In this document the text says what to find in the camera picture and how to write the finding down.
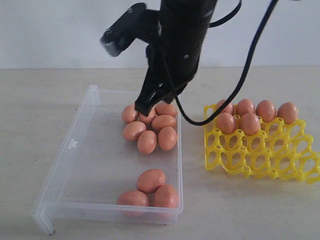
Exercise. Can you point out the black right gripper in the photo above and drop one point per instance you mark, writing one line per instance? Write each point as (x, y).
(182, 62)

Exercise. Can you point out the brown egg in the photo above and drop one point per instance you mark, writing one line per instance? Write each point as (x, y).
(129, 114)
(228, 109)
(288, 112)
(167, 138)
(163, 121)
(226, 123)
(166, 197)
(250, 123)
(147, 142)
(149, 181)
(147, 120)
(266, 110)
(133, 130)
(164, 108)
(133, 198)
(245, 106)

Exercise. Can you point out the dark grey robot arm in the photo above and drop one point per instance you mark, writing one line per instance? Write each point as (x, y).
(182, 21)

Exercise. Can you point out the clear plastic container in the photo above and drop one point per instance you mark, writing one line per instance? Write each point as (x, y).
(95, 164)

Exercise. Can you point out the yellow plastic egg tray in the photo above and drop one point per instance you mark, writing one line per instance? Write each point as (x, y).
(277, 151)

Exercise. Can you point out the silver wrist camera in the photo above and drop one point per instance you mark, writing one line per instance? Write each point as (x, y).
(129, 26)

